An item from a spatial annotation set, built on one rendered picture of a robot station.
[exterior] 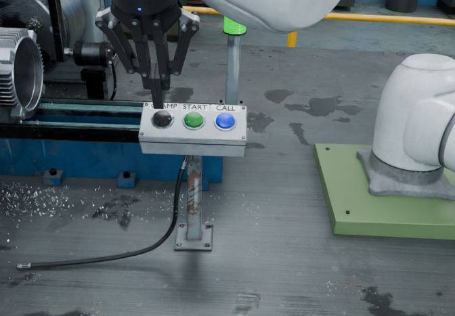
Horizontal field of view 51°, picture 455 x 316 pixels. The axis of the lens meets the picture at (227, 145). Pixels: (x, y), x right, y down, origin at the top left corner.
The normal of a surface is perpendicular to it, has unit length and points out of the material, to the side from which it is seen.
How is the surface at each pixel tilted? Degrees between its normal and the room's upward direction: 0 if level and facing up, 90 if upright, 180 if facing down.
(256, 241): 0
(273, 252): 0
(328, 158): 2
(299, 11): 112
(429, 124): 80
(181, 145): 116
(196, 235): 90
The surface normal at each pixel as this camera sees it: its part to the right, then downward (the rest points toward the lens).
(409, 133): -0.76, 0.30
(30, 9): 0.00, 0.51
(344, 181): 0.02, -0.87
